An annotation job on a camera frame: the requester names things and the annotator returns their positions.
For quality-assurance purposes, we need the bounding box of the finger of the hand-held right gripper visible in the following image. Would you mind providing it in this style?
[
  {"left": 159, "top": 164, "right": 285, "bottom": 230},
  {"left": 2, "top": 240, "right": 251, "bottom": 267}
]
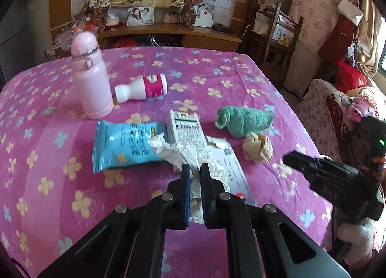
[{"left": 283, "top": 151, "right": 359, "bottom": 183}]

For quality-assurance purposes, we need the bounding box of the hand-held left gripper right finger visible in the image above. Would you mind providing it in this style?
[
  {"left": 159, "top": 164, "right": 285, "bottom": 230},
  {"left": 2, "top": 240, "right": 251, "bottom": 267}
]
[{"left": 200, "top": 163, "right": 352, "bottom": 278}]

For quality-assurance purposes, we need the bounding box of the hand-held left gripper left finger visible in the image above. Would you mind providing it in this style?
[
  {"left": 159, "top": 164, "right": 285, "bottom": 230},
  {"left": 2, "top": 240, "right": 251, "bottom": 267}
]
[{"left": 38, "top": 163, "right": 192, "bottom": 278}]

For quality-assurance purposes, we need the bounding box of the white tissue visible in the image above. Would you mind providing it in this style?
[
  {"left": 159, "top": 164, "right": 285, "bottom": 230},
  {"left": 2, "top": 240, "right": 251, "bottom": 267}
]
[{"left": 148, "top": 133, "right": 231, "bottom": 224}]

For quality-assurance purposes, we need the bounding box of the person's right forearm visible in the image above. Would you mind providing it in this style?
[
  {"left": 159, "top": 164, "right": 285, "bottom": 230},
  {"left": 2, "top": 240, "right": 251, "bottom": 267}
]
[{"left": 333, "top": 215, "right": 377, "bottom": 269}]

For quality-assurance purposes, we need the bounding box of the white printed flat carton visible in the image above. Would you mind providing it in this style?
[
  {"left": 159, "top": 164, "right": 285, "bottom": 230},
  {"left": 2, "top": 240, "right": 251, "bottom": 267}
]
[{"left": 206, "top": 136, "right": 255, "bottom": 204}]

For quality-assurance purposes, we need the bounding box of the beige crumpled paper ball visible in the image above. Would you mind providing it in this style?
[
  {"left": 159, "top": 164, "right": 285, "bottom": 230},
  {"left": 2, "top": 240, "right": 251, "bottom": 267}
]
[{"left": 243, "top": 133, "right": 274, "bottom": 163}]

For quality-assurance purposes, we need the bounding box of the sofa with floral cover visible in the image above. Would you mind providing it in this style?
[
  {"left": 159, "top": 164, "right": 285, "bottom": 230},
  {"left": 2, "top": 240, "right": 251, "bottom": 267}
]
[{"left": 297, "top": 78, "right": 386, "bottom": 176}]

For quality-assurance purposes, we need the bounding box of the green and white small box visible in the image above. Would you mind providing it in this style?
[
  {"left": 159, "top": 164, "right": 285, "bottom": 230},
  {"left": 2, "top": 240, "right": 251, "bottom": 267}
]
[{"left": 166, "top": 110, "right": 208, "bottom": 152}]

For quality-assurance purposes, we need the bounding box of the pink floral blanket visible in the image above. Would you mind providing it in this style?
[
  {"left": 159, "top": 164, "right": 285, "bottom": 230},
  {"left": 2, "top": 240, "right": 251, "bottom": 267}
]
[{"left": 347, "top": 88, "right": 386, "bottom": 123}]

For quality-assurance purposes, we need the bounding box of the green plush toy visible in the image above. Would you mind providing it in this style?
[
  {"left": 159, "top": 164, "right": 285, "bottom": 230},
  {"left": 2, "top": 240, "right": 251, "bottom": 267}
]
[{"left": 215, "top": 106, "right": 276, "bottom": 138}]

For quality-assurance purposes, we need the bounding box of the blue snack bag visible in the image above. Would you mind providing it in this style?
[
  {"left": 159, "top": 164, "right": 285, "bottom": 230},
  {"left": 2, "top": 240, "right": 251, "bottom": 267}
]
[{"left": 92, "top": 120, "right": 166, "bottom": 174}]

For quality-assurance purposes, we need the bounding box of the red plastic bag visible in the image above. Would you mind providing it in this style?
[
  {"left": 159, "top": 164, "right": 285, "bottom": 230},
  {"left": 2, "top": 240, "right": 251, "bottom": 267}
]
[{"left": 335, "top": 59, "right": 368, "bottom": 93}]

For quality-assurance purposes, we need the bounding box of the white yogurt bottle pink label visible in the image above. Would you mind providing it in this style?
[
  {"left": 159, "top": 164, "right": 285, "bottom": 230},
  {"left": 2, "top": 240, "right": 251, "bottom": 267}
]
[{"left": 115, "top": 74, "right": 168, "bottom": 104}]

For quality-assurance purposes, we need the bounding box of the red hanging garment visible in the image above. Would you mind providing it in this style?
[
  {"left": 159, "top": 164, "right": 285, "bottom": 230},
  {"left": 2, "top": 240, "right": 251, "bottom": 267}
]
[{"left": 318, "top": 14, "right": 356, "bottom": 64}]

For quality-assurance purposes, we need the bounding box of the wooden chair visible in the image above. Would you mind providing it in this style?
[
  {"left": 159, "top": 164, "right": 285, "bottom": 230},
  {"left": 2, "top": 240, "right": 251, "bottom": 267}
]
[{"left": 241, "top": 0, "right": 304, "bottom": 86}]

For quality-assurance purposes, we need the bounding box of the beige curtain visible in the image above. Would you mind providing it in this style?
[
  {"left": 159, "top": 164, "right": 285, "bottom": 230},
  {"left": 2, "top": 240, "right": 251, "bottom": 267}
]
[{"left": 356, "top": 0, "right": 386, "bottom": 76}]

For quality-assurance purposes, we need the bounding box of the pink thermos bottle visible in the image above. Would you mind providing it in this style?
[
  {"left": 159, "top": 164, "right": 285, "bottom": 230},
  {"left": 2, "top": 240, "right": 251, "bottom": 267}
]
[{"left": 70, "top": 31, "right": 114, "bottom": 118}]

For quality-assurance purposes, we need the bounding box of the wooden cabinet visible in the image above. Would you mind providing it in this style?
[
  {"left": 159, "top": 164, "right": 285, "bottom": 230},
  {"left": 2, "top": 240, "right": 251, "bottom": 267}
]
[{"left": 98, "top": 22, "right": 242, "bottom": 52}]

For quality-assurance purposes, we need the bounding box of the white paper bag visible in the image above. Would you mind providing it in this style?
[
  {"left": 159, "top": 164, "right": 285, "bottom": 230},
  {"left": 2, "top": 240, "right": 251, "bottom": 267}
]
[{"left": 337, "top": 0, "right": 364, "bottom": 25}]

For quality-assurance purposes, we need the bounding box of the pink floral mattress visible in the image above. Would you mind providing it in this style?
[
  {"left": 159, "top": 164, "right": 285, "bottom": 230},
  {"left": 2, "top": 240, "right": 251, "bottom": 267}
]
[{"left": 288, "top": 0, "right": 347, "bottom": 55}]

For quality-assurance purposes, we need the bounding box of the pile of plastic bags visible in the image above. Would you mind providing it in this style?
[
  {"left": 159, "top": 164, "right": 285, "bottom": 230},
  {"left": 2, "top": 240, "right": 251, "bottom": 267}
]
[{"left": 54, "top": 10, "right": 106, "bottom": 49}]

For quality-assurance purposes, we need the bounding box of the grey refrigerator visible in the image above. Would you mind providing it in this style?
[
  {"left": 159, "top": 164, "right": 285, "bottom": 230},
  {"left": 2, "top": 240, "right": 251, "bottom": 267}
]
[{"left": 0, "top": 0, "right": 34, "bottom": 86}]

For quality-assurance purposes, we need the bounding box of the wedding photo frame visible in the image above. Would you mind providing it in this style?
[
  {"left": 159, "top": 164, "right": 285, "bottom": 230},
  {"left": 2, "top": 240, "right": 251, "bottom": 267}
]
[{"left": 193, "top": 3, "right": 215, "bottom": 27}]

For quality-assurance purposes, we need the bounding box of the couple photo frame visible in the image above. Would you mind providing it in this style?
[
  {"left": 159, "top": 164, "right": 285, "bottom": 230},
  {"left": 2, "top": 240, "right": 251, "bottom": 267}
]
[{"left": 127, "top": 7, "right": 155, "bottom": 27}]

